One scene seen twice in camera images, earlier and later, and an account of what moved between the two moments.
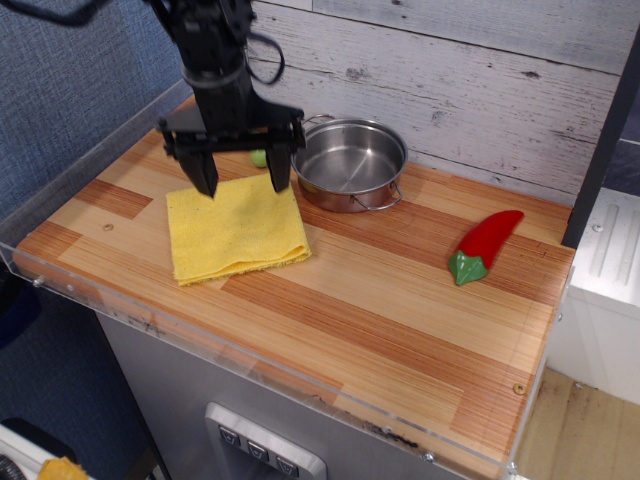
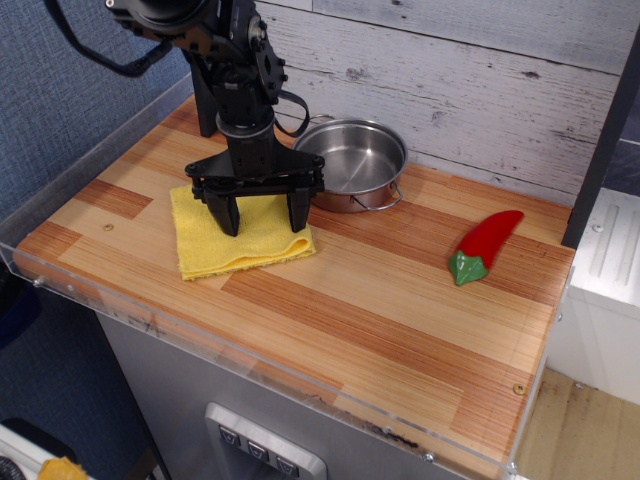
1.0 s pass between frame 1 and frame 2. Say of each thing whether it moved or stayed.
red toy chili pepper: stayed
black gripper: moved
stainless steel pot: stayed
